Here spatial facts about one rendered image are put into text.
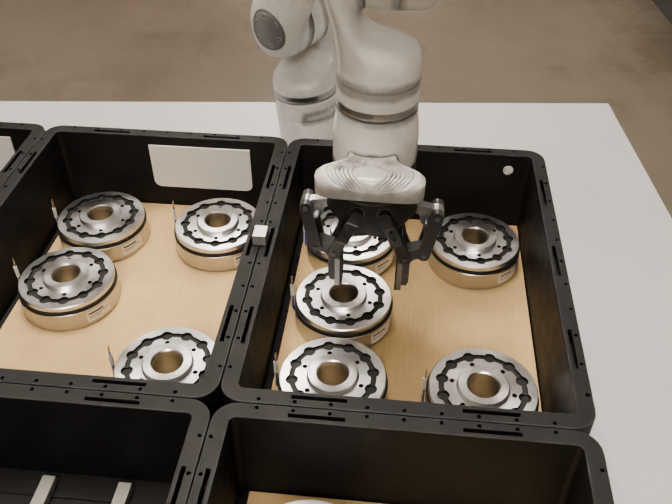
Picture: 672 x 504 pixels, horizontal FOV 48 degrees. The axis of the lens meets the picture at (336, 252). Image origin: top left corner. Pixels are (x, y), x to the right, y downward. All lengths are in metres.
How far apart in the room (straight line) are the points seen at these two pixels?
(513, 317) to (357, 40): 0.37
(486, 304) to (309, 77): 0.42
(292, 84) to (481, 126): 0.46
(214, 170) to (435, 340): 0.35
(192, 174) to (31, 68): 2.49
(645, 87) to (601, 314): 2.27
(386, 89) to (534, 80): 2.59
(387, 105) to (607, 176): 0.76
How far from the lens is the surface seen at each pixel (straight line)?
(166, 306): 0.84
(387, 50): 0.60
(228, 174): 0.94
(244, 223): 0.89
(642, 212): 1.26
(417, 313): 0.82
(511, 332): 0.81
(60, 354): 0.82
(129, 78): 3.20
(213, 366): 0.64
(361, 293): 0.78
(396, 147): 0.63
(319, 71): 1.07
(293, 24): 0.99
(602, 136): 1.44
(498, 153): 0.90
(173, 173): 0.96
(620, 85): 3.24
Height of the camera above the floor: 1.40
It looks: 40 degrees down
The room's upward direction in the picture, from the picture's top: straight up
